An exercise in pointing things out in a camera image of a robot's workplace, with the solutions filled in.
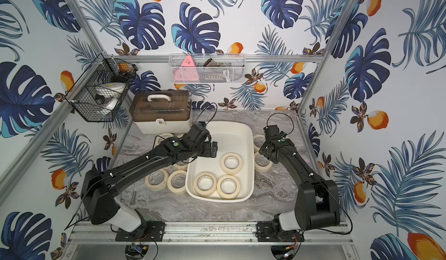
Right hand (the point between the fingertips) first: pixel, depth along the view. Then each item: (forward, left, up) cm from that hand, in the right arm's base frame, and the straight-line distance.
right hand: (268, 151), depth 89 cm
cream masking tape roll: (+14, +59, -6) cm, 61 cm away
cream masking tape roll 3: (+13, +2, -8) cm, 16 cm away
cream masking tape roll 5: (-2, +19, -9) cm, 21 cm away
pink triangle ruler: (+31, +41, +27) cm, 58 cm away
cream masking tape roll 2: (-12, +47, -10) cm, 49 cm away
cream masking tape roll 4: (-1, +2, -10) cm, 10 cm away
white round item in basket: (+15, +77, +25) cm, 82 cm away
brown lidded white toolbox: (+17, +55, +11) cm, 59 cm away
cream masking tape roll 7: (-15, +20, -9) cm, 27 cm away
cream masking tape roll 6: (-14, +32, -8) cm, 36 cm away
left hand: (-3, +29, +10) cm, 31 cm away
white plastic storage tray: (+16, +16, -9) cm, 24 cm away
